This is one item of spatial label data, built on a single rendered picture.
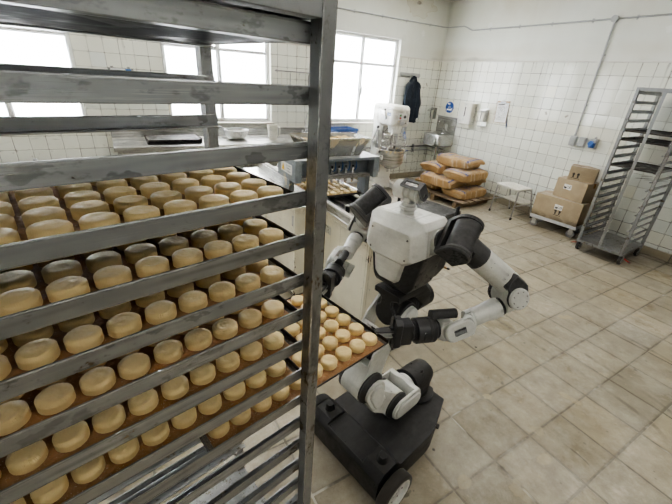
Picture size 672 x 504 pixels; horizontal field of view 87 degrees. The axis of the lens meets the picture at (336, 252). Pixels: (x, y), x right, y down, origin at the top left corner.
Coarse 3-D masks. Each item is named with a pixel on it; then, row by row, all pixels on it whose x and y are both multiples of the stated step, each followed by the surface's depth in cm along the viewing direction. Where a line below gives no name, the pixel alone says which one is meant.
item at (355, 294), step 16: (336, 224) 248; (336, 240) 252; (368, 256) 220; (352, 272) 240; (368, 272) 226; (336, 288) 265; (352, 288) 244; (368, 288) 232; (352, 304) 248; (368, 304) 238
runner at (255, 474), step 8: (296, 440) 102; (288, 448) 97; (296, 448) 99; (272, 456) 97; (280, 456) 95; (288, 456) 98; (264, 464) 95; (272, 464) 94; (256, 472) 91; (264, 472) 93; (240, 480) 91; (248, 480) 89; (232, 488) 89; (240, 488) 88; (216, 496) 87; (224, 496) 85; (232, 496) 87
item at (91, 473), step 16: (272, 368) 87; (288, 368) 90; (240, 384) 82; (256, 384) 83; (208, 400) 78; (224, 400) 80; (240, 400) 80; (176, 416) 74; (192, 416) 74; (208, 416) 76; (160, 432) 70; (176, 432) 72; (128, 448) 67; (144, 448) 69; (96, 464) 64; (112, 464) 66; (128, 464) 66; (64, 480) 61; (80, 480) 62; (96, 480) 63; (32, 496) 58; (48, 496) 59; (64, 496) 61
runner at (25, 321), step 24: (288, 240) 69; (192, 264) 57; (216, 264) 60; (240, 264) 63; (120, 288) 51; (144, 288) 53; (168, 288) 56; (24, 312) 44; (48, 312) 46; (72, 312) 48; (0, 336) 43
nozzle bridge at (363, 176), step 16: (288, 160) 254; (304, 160) 248; (336, 160) 260; (352, 160) 267; (368, 160) 284; (288, 176) 259; (304, 176) 260; (336, 176) 270; (352, 176) 277; (368, 176) 293
